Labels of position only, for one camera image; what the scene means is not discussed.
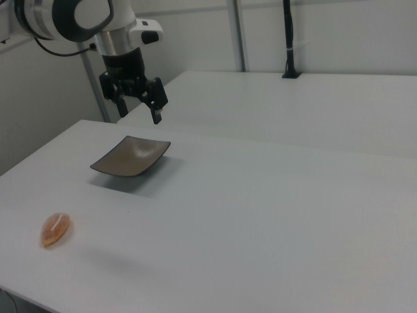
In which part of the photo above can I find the grey metal partition post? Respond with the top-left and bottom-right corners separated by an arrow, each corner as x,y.
76,42 -> 112,123
225,0 -> 247,73

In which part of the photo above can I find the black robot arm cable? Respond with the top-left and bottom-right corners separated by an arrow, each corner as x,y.
32,37 -> 97,57

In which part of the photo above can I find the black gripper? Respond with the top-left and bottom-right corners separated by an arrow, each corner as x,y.
98,47 -> 169,125

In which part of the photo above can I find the white cable tie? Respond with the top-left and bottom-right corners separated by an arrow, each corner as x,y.
285,40 -> 310,53

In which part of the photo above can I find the orange glazed bread roll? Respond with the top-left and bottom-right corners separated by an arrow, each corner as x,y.
40,212 -> 72,250

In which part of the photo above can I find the black camera stand pole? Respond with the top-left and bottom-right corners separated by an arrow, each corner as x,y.
281,0 -> 302,80

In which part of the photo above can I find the square brown ceramic plate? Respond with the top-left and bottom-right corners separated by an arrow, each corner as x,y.
89,135 -> 171,178

